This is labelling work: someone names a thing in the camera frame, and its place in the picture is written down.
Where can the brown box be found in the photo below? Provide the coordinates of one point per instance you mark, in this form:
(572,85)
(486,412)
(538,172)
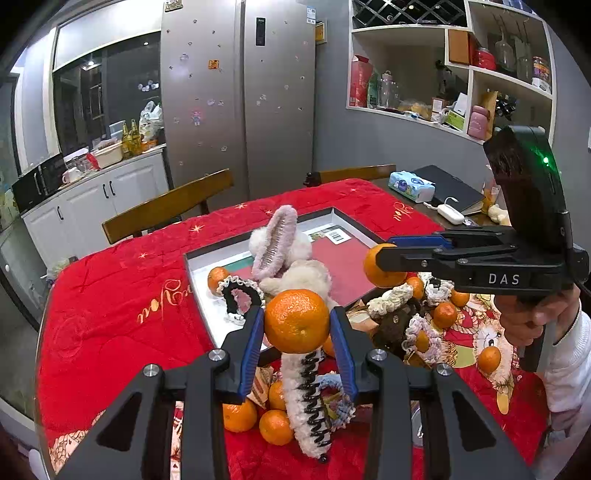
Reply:
(459,46)

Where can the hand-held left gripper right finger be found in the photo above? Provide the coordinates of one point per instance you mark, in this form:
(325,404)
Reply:
(344,350)

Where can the person's right forearm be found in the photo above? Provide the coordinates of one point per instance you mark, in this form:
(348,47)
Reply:
(572,360)

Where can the pink container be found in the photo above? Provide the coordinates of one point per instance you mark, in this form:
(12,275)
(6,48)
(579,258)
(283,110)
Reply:
(480,121)

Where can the black microwave oven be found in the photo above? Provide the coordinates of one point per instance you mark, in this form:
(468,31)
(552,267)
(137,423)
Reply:
(39,182)

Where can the red paper sheet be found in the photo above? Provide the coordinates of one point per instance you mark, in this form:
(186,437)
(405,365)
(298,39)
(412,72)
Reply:
(341,267)

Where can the white plastic bag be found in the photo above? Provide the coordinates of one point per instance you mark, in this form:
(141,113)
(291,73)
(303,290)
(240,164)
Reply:
(151,120)

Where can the green packet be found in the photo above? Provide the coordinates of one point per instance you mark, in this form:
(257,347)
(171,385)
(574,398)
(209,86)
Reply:
(373,90)

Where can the blue tissue pack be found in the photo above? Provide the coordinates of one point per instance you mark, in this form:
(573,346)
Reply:
(411,182)

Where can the cartoon fridge magnet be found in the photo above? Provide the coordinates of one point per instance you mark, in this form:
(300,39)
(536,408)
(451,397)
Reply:
(197,116)

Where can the wooden chair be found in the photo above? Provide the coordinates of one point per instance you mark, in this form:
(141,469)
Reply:
(166,207)
(355,173)

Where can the red printed blanket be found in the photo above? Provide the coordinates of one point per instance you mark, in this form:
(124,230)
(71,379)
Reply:
(115,300)

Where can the white charger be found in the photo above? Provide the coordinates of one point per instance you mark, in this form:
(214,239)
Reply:
(450,213)

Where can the white green box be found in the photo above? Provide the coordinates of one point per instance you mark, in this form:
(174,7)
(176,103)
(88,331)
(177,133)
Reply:
(457,117)

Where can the pink white crochet scrunchie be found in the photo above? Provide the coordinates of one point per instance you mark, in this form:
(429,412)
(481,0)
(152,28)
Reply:
(415,325)

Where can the person's right hand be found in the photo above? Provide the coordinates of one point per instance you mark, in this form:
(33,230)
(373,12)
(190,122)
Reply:
(512,318)

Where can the round mandarin orange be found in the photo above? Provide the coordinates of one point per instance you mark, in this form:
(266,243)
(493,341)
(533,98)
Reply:
(295,321)
(369,267)
(216,279)

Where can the red jar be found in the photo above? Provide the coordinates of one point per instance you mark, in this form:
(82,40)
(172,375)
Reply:
(485,59)

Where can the brown paper bag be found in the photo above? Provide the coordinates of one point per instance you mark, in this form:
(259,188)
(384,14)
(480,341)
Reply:
(489,108)

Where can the pink fluffy hair claw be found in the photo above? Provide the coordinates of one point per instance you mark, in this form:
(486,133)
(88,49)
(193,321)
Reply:
(277,235)

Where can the jar with colourful label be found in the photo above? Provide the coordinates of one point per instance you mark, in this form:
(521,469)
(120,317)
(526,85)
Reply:
(541,74)

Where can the pile of mandarins and clips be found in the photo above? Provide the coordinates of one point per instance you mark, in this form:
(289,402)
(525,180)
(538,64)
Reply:
(276,427)

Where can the yellow glass bottle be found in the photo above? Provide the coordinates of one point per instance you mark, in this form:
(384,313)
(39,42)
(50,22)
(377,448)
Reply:
(125,141)
(135,138)

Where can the white kitchen cabinet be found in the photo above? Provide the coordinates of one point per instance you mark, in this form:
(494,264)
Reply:
(92,198)

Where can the clear glass bottle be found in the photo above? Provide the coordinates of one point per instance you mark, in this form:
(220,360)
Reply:
(388,90)

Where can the white fluffy black-toothed hair claw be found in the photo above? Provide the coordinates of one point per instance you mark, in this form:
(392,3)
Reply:
(293,392)

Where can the bag of green vegetables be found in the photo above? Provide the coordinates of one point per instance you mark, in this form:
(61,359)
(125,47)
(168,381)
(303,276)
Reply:
(57,267)

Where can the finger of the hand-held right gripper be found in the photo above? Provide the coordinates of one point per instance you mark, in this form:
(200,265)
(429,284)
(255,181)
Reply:
(415,261)
(431,240)

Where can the bread loaves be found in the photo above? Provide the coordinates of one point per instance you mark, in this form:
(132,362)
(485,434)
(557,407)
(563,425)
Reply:
(415,108)

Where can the cream plastic basin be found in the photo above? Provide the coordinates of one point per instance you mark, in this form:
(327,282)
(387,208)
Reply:
(107,156)

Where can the black lace-trimmed scrunchie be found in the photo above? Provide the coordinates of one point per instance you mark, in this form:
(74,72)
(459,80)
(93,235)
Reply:
(231,288)

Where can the brown snack packet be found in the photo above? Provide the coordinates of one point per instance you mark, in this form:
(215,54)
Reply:
(360,318)
(261,387)

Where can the cream lace scrunchie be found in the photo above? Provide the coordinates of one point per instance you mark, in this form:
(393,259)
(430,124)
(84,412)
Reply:
(385,302)

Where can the white wall shelf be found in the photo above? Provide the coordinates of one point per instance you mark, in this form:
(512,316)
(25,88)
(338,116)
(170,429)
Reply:
(457,130)

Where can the silver refrigerator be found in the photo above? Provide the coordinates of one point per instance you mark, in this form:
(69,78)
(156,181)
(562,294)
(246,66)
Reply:
(207,115)

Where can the white mug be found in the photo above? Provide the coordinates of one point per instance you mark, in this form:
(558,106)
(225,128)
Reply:
(70,175)

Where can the grey cardboard box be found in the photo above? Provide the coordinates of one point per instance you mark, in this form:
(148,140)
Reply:
(231,251)

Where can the red gift box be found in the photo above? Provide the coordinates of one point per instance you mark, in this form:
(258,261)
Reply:
(359,81)

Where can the blue purple crochet scrunchie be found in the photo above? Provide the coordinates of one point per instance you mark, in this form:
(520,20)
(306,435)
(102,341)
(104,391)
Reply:
(339,415)

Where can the black laptop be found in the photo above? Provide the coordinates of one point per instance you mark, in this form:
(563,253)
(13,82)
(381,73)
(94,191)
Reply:
(443,182)

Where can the large clear glass jar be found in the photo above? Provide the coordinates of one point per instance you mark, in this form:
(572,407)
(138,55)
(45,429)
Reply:
(505,53)
(524,60)

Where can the cream fluffy hair claw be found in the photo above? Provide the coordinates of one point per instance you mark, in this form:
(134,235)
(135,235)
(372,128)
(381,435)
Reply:
(304,277)

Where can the white black scrunchie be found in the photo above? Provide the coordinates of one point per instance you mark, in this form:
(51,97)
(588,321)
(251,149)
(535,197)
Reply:
(438,288)

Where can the small black object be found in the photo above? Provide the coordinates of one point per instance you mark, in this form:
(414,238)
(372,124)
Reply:
(311,177)

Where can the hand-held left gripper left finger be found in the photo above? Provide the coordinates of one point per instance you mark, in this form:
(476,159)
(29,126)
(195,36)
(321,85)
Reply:
(251,350)

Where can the cream plush toy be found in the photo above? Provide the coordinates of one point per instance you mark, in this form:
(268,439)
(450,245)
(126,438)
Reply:
(498,213)

